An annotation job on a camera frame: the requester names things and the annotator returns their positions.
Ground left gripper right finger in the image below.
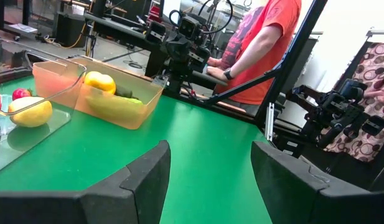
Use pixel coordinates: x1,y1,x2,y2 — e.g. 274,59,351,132
251,141,384,224

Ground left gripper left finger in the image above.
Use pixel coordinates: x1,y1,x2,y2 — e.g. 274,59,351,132
0,140,171,224

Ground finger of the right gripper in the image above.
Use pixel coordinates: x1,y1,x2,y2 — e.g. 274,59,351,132
144,21,167,44
190,45,212,72

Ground dark green zucchini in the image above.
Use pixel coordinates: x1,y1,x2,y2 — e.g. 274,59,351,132
114,84,139,100

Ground yellow bell pepper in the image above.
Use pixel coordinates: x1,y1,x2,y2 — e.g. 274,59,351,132
83,70,117,95

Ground light green cucumber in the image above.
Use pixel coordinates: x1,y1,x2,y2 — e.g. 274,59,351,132
85,93,146,122

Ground yellow lemon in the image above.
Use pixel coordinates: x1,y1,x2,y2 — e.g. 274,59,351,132
7,96,54,128

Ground small red tomato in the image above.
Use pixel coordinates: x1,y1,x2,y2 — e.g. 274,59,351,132
11,88,33,101

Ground person's left forearm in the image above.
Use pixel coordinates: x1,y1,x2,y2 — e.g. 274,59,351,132
230,24,284,75

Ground person's right hand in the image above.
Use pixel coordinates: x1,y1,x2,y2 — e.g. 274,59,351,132
207,57,223,68

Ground person's hand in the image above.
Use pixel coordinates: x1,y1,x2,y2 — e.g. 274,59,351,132
207,57,223,68
362,88,384,106
206,65,232,82

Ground red black crate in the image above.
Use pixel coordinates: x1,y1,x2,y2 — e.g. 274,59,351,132
146,4,163,24

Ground person's left hand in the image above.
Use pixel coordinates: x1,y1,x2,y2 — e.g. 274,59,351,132
206,65,232,82

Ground dark grey keyboard desk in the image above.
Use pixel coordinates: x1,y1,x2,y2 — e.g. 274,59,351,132
191,70,228,88

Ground dark grey side desk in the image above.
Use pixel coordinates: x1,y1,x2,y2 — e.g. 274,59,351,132
84,12,167,78

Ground wooden tray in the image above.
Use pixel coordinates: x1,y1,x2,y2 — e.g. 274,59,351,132
32,55,164,131

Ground green table mat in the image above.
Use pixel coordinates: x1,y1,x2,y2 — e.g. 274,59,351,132
0,76,273,224

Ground person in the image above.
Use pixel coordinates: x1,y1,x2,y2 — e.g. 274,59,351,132
207,0,303,105
317,42,384,162

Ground black floor cabinet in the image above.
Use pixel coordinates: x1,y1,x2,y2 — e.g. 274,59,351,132
56,12,87,47

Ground clear plastic bin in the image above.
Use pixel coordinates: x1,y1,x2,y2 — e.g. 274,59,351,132
0,37,87,177

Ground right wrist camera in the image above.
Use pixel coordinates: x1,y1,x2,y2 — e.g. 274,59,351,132
178,16,202,40

